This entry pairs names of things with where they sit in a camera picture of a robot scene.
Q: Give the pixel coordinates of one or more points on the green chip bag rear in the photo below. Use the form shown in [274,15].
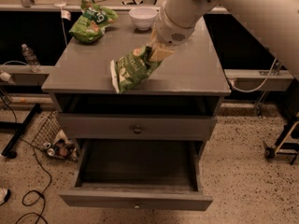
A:
[92,23]

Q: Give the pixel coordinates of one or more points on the white shoe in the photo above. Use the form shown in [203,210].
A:
[4,195]

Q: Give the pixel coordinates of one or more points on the black wheeled cart base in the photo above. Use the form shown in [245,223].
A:
[282,146]

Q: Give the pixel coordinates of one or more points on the grey drawer cabinet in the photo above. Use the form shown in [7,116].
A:
[190,82]

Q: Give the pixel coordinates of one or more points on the green jalapeno chip bag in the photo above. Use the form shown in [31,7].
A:
[132,69]

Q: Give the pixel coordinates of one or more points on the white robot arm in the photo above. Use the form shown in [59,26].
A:
[275,23]

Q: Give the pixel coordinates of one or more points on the white lamp stand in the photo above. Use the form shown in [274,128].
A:
[65,14]

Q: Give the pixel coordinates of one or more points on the grey open middle drawer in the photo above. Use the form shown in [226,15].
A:
[138,174]

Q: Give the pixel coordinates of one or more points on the wire basket with cans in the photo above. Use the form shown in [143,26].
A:
[52,141]

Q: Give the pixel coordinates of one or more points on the grey top drawer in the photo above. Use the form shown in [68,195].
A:
[182,128]

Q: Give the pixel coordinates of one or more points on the black table leg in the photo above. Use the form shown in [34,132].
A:
[19,129]

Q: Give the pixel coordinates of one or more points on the water bottle on ledge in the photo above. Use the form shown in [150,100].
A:
[31,58]

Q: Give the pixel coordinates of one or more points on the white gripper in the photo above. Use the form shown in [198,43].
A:
[170,30]

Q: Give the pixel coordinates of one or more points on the white ceramic bowl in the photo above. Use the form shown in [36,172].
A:
[143,17]

